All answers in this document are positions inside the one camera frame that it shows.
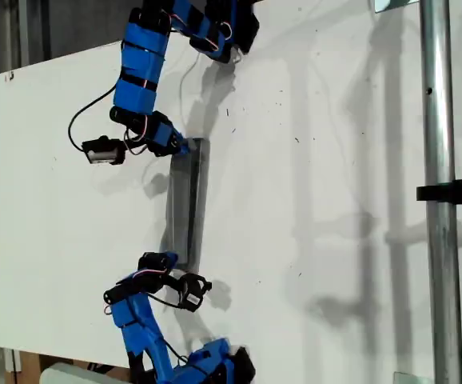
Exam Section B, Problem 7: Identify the black camera box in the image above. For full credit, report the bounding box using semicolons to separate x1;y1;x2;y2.
82;135;128;166
177;273;213;312

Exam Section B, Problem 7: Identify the brown wooden board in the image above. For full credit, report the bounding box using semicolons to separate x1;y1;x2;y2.
21;351;44;377

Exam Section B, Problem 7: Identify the black camera cable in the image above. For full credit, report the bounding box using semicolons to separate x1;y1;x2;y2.
147;294;190;363
67;88;117;153

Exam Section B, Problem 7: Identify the steel post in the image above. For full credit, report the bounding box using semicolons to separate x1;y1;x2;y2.
418;0;462;384

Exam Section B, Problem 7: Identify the white table leg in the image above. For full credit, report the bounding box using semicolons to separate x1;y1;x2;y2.
3;348;23;374

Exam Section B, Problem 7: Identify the thin white cable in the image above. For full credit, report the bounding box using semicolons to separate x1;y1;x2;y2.
180;54;202;125

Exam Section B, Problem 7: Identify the white plastic box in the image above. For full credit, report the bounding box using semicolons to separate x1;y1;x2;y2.
40;362;132;384

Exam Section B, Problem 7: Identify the grey striped towel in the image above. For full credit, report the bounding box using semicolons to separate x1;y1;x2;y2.
161;137;211;270

